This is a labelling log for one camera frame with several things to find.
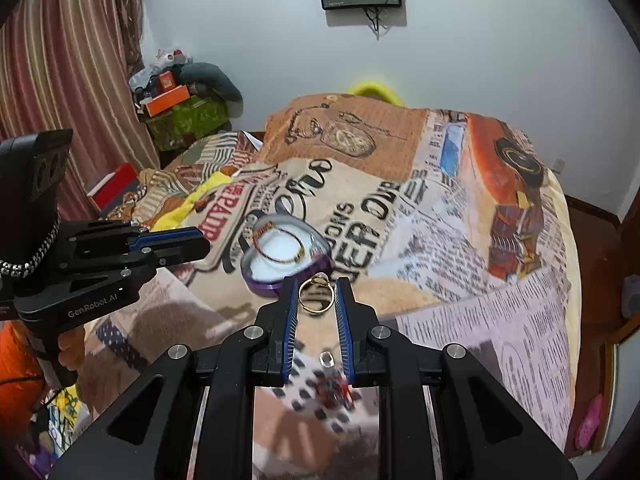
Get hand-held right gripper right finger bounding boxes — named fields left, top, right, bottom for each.
left=335, top=278, right=579, bottom=480

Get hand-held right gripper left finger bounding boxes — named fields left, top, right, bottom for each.
left=47, top=277, right=301, bottom=480

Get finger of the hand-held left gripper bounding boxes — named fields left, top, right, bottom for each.
left=142, top=236, right=211, bottom=270
left=127, top=226, right=206, bottom=253

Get gold ring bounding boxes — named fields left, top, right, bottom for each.
left=298, top=273, right=334, bottom=317

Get purple heart-shaped jewelry box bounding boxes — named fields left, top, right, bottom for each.
left=240, top=212, right=333, bottom=298

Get red beaded jewelry piece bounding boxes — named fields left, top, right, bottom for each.
left=315, top=371, right=353, bottom=408

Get person's left hand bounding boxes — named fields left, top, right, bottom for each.
left=56, top=329, right=87, bottom=362

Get yellow cloth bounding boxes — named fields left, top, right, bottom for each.
left=149, top=171, right=237, bottom=234

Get red box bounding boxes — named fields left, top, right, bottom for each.
left=87, top=162, right=139, bottom=211

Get green printed box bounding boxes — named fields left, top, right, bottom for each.
left=145, top=95, right=232, bottom=151

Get printed blanket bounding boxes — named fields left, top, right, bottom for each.
left=82, top=92, right=583, bottom=480

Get orange box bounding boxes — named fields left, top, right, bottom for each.
left=145, top=85, right=191, bottom=117

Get colourful patterned cloth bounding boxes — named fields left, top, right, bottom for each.
left=27, top=385, right=93, bottom=480

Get striped curtain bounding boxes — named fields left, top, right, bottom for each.
left=0, top=0, right=162, bottom=222

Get yellow plastic basin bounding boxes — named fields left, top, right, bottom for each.
left=348, top=80, right=405, bottom=107

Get pink slippers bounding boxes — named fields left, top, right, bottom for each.
left=575, top=393, right=605, bottom=450

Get metal chain strap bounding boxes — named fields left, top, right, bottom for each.
left=0, top=215, right=62, bottom=277

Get thin brown bracelet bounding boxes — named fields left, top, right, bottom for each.
left=252, top=226, right=306, bottom=263

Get black monitor cable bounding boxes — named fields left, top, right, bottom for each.
left=364, top=6, right=385, bottom=37

